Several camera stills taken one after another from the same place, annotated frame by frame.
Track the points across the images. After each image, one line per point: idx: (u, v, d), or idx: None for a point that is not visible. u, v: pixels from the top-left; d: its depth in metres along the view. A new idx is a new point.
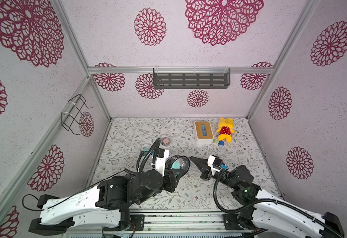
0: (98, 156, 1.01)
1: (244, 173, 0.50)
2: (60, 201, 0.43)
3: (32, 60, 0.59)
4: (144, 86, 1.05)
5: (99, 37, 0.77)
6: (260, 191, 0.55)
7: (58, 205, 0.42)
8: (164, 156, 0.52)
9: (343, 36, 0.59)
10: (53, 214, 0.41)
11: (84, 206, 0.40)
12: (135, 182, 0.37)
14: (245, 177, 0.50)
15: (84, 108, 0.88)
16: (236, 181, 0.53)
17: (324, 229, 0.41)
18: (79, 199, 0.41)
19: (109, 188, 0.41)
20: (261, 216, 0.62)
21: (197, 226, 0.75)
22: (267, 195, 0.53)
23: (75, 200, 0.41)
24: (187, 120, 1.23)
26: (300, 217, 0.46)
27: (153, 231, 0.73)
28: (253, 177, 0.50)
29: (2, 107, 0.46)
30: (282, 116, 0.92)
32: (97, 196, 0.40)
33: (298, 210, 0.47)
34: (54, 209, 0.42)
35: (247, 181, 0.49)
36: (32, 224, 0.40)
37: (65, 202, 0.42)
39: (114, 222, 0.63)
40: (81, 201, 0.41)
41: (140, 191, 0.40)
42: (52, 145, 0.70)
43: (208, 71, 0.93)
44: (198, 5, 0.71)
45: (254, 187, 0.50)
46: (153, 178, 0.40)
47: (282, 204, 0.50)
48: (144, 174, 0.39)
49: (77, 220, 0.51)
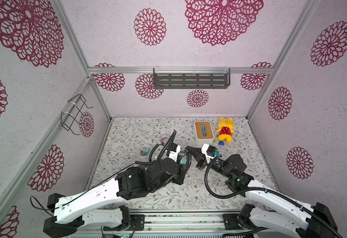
0: (98, 156, 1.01)
1: (238, 161, 0.52)
2: (76, 198, 0.42)
3: (32, 60, 0.59)
4: (144, 86, 1.05)
5: (99, 37, 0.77)
6: (252, 181, 0.56)
7: (73, 201, 0.41)
8: (176, 150, 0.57)
9: (343, 36, 0.59)
10: (70, 210, 0.40)
11: (104, 197, 0.41)
12: (156, 168, 0.41)
14: (239, 164, 0.51)
15: (84, 108, 0.88)
16: (230, 169, 0.53)
17: (311, 218, 0.42)
18: (97, 192, 0.42)
19: (128, 178, 0.42)
20: (258, 213, 0.63)
21: (197, 226, 0.75)
22: (258, 184, 0.54)
23: (93, 193, 0.42)
24: (187, 120, 1.23)
26: (289, 206, 0.46)
27: (152, 231, 0.73)
28: (246, 165, 0.52)
29: (2, 107, 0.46)
30: (282, 116, 0.92)
32: (116, 187, 0.42)
33: (286, 199, 0.48)
34: (71, 205, 0.41)
35: (239, 169, 0.50)
36: (46, 223, 0.38)
37: (82, 197, 0.41)
39: (117, 221, 0.62)
40: (101, 193, 0.41)
41: (158, 179, 0.44)
42: (52, 145, 0.70)
43: (208, 71, 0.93)
44: (198, 5, 0.71)
45: (248, 177, 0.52)
46: (170, 164, 0.44)
47: (272, 192, 0.50)
48: (161, 162, 0.42)
49: (86, 219, 0.50)
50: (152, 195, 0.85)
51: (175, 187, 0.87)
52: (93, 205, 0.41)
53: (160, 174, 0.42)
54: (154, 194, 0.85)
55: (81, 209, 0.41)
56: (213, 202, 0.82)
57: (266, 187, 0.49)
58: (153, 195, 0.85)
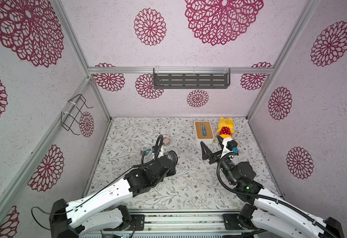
0: (98, 156, 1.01)
1: (247, 169, 0.51)
2: (87, 199, 0.45)
3: (32, 60, 0.59)
4: (144, 86, 1.05)
5: (99, 37, 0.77)
6: (263, 189, 0.55)
7: (86, 202, 0.44)
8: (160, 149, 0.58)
9: (343, 36, 0.59)
10: (85, 211, 0.43)
11: (117, 195, 0.47)
12: (155, 166, 0.53)
14: (247, 172, 0.50)
15: (84, 108, 0.88)
16: (238, 176, 0.53)
17: (323, 233, 0.42)
18: (109, 191, 0.47)
19: (135, 177, 0.52)
20: (261, 216, 0.62)
21: (197, 226, 0.75)
22: (268, 193, 0.53)
23: (105, 192, 0.47)
24: (187, 120, 1.23)
26: (300, 219, 0.46)
27: (152, 231, 0.73)
28: (255, 173, 0.51)
29: (2, 107, 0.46)
30: (282, 116, 0.92)
32: (127, 184, 0.50)
33: (298, 211, 0.47)
34: (85, 206, 0.43)
35: (249, 177, 0.50)
36: (59, 228, 0.39)
37: (95, 197, 0.45)
39: (118, 219, 0.63)
40: (113, 191, 0.47)
41: (158, 174, 0.55)
42: (52, 145, 0.70)
43: (209, 71, 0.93)
44: (199, 5, 0.71)
45: (257, 185, 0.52)
46: (165, 160, 0.55)
47: (284, 204, 0.50)
48: (158, 159, 0.53)
49: (86, 224, 0.49)
50: (152, 195, 0.85)
51: (175, 187, 0.87)
52: (109, 202, 0.47)
53: (161, 170, 0.54)
54: (154, 194, 0.85)
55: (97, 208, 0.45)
56: (213, 202, 0.82)
57: (277, 197, 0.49)
58: (153, 195, 0.85)
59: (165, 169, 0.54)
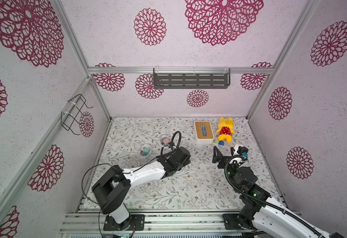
0: (98, 156, 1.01)
1: (247, 172, 0.54)
2: (137, 169, 0.53)
3: (32, 60, 0.59)
4: (144, 86, 1.05)
5: (99, 37, 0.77)
6: (270, 198, 0.55)
7: (137, 170, 0.52)
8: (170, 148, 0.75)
9: (343, 36, 0.59)
10: (137, 176, 0.50)
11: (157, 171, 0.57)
12: (176, 153, 0.67)
14: (248, 176, 0.53)
15: (85, 108, 0.88)
16: (240, 181, 0.55)
17: None
18: (151, 167, 0.57)
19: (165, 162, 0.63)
20: (263, 219, 0.62)
21: (197, 227, 0.75)
22: (276, 203, 0.53)
23: (149, 167, 0.56)
24: (187, 120, 1.23)
26: (306, 232, 0.46)
27: (152, 231, 0.73)
28: (256, 177, 0.53)
29: (2, 107, 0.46)
30: (282, 116, 0.92)
32: (161, 165, 0.60)
33: (305, 223, 0.48)
34: (137, 173, 0.51)
35: (249, 180, 0.52)
36: (118, 186, 0.45)
37: (143, 168, 0.54)
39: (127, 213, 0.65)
40: (154, 167, 0.58)
41: (179, 160, 0.68)
42: (52, 145, 0.70)
43: (209, 71, 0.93)
44: (198, 5, 0.71)
45: (264, 193, 0.56)
46: (181, 150, 0.65)
47: (291, 215, 0.50)
48: (178, 149, 0.66)
49: None
50: (152, 195, 0.85)
51: (175, 187, 0.87)
52: (153, 174, 0.57)
53: (182, 155, 0.67)
54: (154, 194, 0.85)
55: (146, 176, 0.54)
56: (213, 202, 0.82)
57: (285, 208, 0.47)
58: (153, 195, 0.85)
59: (185, 154, 0.67)
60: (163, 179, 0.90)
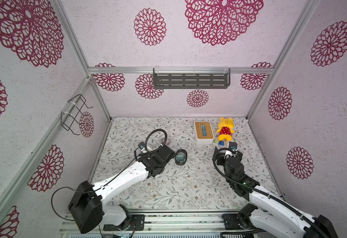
0: (98, 156, 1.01)
1: (235, 161, 0.60)
2: (111, 179, 0.48)
3: (32, 60, 0.59)
4: (144, 86, 1.05)
5: (99, 37, 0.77)
6: (258, 185, 0.58)
7: (111, 182, 0.47)
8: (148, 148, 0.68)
9: (343, 36, 0.59)
10: (111, 188, 0.46)
11: (137, 173, 0.52)
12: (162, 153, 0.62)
14: (235, 163, 0.59)
15: (84, 108, 0.88)
16: (229, 170, 0.62)
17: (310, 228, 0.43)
18: (129, 171, 0.52)
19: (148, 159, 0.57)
20: (259, 215, 0.62)
21: (197, 226, 0.75)
22: (263, 190, 0.56)
23: (126, 172, 0.51)
24: (187, 120, 1.23)
26: (289, 213, 0.47)
27: (153, 231, 0.73)
28: (242, 164, 0.59)
29: (2, 107, 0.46)
30: (282, 116, 0.92)
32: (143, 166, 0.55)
33: (288, 207, 0.49)
34: (110, 184, 0.46)
35: (235, 166, 0.58)
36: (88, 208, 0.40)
37: (118, 177, 0.49)
39: (123, 214, 0.64)
40: (133, 171, 0.52)
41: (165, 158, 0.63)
42: (52, 145, 0.70)
43: (209, 71, 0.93)
44: (198, 5, 0.71)
45: (253, 182, 0.60)
46: (166, 150, 0.62)
47: (275, 199, 0.52)
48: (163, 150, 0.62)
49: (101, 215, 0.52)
50: (152, 195, 0.85)
51: (175, 187, 0.87)
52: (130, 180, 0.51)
53: (169, 154, 0.64)
54: (154, 194, 0.85)
55: (122, 185, 0.49)
56: (212, 202, 0.82)
57: (270, 193, 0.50)
58: (153, 195, 0.85)
59: (171, 152, 0.64)
60: (163, 179, 0.90)
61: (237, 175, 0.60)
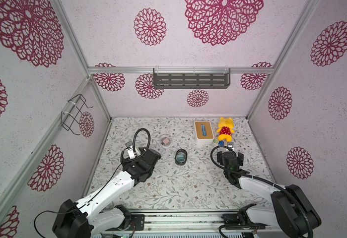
0: (98, 156, 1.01)
1: (231, 154, 0.70)
2: (96, 193, 0.47)
3: (32, 60, 0.59)
4: (144, 86, 1.05)
5: (99, 37, 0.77)
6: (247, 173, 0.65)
7: (96, 196, 0.46)
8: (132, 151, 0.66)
9: (343, 36, 0.59)
10: (98, 203, 0.45)
11: (122, 183, 0.52)
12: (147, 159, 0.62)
14: (230, 155, 0.69)
15: (84, 108, 0.88)
16: (225, 161, 0.71)
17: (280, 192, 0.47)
18: (114, 182, 0.51)
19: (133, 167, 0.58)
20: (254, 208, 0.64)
21: (197, 226, 0.75)
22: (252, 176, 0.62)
23: (111, 183, 0.50)
24: (187, 120, 1.23)
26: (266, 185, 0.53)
27: (152, 231, 0.73)
28: (235, 156, 0.68)
29: (2, 107, 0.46)
30: (282, 116, 0.92)
32: (126, 175, 0.54)
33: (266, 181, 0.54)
34: (95, 199, 0.45)
35: (228, 157, 0.69)
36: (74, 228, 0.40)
37: (104, 190, 0.48)
39: (121, 215, 0.63)
40: (117, 181, 0.52)
41: (150, 162, 0.64)
42: (52, 145, 0.70)
43: (208, 71, 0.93)
44: (198, 5, 0.71)
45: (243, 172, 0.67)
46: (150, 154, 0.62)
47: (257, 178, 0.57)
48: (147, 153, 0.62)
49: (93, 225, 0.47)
50: (152, 195, 0.85)
51: (175, 187, 0.87)
52: (115, 192, 0.50)
53: (154, 157, 0.64)
54: (154, 194, 0.85)
55: (107, 198, 0.48)
56: (212, 202, 0.82)
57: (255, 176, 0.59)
58: (153, 195, 0.85)
59: (156, 155, 0.64)
60: (163, 179, 0.90)
61: (231, 165, 0.69)
